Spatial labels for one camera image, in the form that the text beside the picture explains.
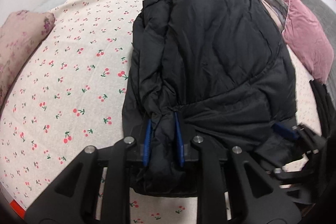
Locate red printed box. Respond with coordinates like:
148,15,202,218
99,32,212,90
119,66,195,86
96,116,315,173
10,200,26,219

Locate cherry print bed sheet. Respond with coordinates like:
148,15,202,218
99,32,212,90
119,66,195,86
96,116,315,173
0,0,324,224

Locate pink velvet pillow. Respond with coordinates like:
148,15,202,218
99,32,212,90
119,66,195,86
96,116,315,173
282,0,334,84

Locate folded grey pink blankets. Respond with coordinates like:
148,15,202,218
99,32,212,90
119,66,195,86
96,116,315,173
260,0,288,32

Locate pink floral folded quilt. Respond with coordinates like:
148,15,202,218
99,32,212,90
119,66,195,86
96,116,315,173
1,10,56,109

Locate grey quilted pillow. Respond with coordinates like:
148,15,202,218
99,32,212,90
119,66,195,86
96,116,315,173
287,0,336,88

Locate black puffer down jacket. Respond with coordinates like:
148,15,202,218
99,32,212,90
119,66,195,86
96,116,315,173
122,0,301,197

